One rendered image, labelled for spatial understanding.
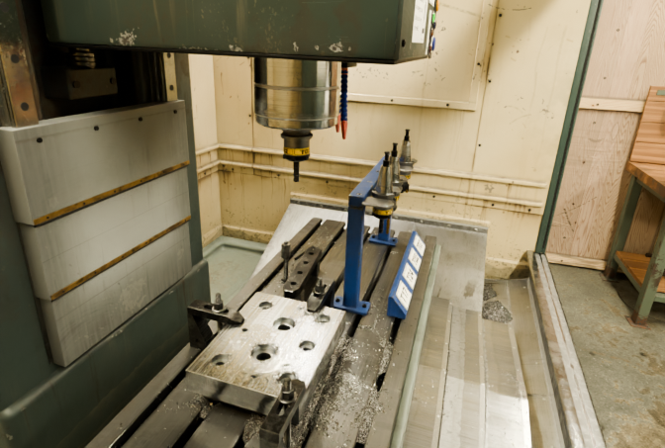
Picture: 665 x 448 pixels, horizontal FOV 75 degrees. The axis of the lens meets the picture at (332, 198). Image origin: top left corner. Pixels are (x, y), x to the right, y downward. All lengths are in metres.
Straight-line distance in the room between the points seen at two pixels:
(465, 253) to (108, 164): 1.33
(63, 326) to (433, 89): 1.42
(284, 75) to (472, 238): 1.30
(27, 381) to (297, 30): 0.88
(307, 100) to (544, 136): 1.22
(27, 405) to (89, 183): 0.46
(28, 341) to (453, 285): 1.31
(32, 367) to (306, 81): 0.81
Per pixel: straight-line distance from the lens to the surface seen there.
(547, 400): 1.43
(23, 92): 0.94
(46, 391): 1.16
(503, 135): 1.80
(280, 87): 0.75
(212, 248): 2.18
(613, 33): 3.52
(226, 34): 0.74
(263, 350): 0.94
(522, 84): 1.78
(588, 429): 1.21
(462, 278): 1.74
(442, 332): 1.42
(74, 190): 1.01
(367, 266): 1.41
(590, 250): 3.85
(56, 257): 1.02
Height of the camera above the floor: 1.58
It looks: 20 degrees down
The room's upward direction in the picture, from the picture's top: 2 degrees clockwise
